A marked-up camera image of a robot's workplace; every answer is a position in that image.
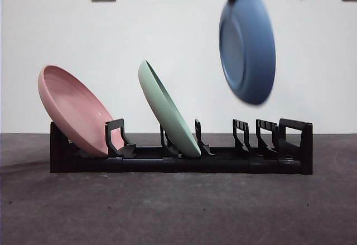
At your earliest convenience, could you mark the blue plate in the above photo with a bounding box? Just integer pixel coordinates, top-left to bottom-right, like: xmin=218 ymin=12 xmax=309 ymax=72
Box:
xmin=218 ymin=0 xmax=277 ymax=106

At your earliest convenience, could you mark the green plate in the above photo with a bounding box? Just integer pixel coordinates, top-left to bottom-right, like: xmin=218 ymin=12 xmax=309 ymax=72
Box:
xmin=138 ymin=59 xmax=202 ymax=158

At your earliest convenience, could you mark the pink plate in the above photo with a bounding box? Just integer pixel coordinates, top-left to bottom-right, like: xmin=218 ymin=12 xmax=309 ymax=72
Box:
xmin=37 ymin=64 xmax=125 ymax=158

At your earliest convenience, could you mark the black plastic dish rack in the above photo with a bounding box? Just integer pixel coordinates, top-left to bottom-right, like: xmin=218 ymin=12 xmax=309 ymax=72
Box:
xmin=50 ymin=118 xmax=313 ymax=176

